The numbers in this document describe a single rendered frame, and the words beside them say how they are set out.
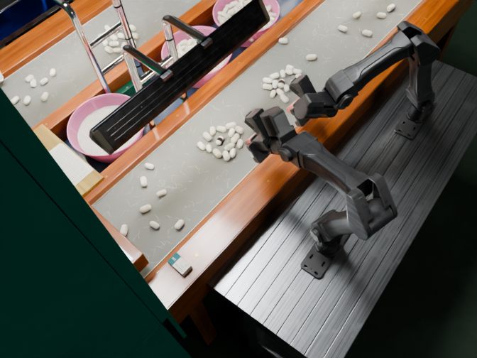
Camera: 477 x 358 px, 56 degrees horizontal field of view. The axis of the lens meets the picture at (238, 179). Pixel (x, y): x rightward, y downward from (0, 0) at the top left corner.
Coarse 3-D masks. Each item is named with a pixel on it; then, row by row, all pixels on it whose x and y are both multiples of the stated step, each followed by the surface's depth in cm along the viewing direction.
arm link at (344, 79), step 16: (400, 32) 118; (384, 48) 119; (400, 48) 117; (416, 48) 116; (432, 48) 119; (368, 64) 120; (384, 64) 120; (336, 80) 123; (352, 80) 121; (368, 80) 123; (336, 96) 122
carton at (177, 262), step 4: (176, 252) 124; (172, 256) 123; (176, 256) 123; (180, 256) 123; (168, 260) 123; (172, 260) 123; (176, 260) 123; (180, 260) 123; (184, 260) 123; (172, 264) 122; (176, 264) 122; (180, 264) 122; (184, 264) 122; (188, 264) 122; (176, 268) 122; (180, 268) 121; (184, 268) 121; (188, 268) 122; (180, 272) 121; (184, 272) 121
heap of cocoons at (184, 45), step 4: (184, 40) 173; (188, 40) 173; (192, 40) 173; (180, 44) 173; (184, 44) 173; (188, 44) 172; (192, 44) 173; (196, 44) 171; (180, 48) 171; (184, 48) 172; (188, 48) 171; (180, 52) 169; (184, 52) 170; (180, 56) 169; (224, 60) 166; (168, 64) 169; (220, 64) 165; (216, 68) 164
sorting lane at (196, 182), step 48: (336, 0) 180; (384, 0) 179; (288, 48) 168; (336, 48) 167; (240, 96) 157; (288, 96) 156; (192, 144) 148; (144, 192) 139; (192, 192) 138; (144, 240) 131
